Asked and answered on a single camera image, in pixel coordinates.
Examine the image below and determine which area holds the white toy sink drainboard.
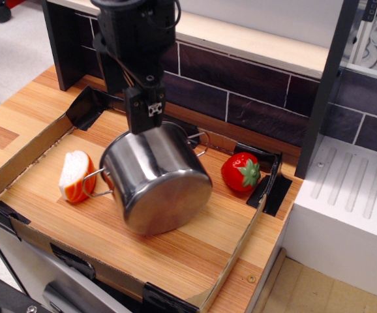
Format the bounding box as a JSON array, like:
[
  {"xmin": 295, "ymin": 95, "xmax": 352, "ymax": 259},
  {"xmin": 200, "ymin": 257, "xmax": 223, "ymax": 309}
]
[{"xmin": 282, "ymin": 137, "xmax": 377, "ymax": 295}]

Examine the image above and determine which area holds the orange white toy sushi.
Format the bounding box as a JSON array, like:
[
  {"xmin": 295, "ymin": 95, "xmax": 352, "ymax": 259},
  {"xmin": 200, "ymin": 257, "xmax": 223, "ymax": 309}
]
[{"xmin": 58, "ymin": 150, "xmax": 96, "ymax": 203}]

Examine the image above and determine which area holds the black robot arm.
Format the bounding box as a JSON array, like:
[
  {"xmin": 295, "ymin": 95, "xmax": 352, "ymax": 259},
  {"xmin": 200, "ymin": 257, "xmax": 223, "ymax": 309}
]
[{"xmin": 92, "ymin": 1, "xmax": 181, "ymax": 134}]

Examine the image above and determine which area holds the black caster wheel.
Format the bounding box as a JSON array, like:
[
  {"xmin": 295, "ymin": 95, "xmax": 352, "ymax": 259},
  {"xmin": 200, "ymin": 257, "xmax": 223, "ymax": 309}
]
[{"xmin": 0, "ymin": 0, "xmax": 12, "ymax": 23}]

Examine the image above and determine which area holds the cardboard fence with black tape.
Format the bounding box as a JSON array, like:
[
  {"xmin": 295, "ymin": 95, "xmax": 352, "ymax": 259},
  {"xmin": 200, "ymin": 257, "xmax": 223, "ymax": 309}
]
[{"xmin": 0, "ymin": 83, "xmax": 299, "ymax": 312}]

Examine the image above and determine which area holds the stainless steel pot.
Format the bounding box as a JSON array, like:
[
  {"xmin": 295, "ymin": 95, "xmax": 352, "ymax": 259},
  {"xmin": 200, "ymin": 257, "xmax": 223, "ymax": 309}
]
[{"xmin": 86, "ymin": 121, "xmax": 213, "ymax": 235}]

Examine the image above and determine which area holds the red toy strawberry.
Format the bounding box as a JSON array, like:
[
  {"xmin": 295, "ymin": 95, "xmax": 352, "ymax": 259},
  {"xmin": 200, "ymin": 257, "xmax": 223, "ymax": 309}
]
[{"xmin": 220, "ymin": 152, "xmax": 261, "ymax": 192}]

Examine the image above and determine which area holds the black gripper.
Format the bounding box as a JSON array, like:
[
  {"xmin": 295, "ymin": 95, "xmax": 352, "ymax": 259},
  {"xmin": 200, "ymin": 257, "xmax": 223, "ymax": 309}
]
[{"xmin": 91, "ymin": 1, "xmax": 181, "ymax": 134}]

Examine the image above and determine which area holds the light wooden shelf board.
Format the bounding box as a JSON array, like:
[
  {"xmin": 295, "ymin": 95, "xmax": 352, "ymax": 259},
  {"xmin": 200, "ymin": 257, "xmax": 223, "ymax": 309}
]
[{"xmin": 48, "ymin": 0, "xmax": 330, "ymax": 80}]

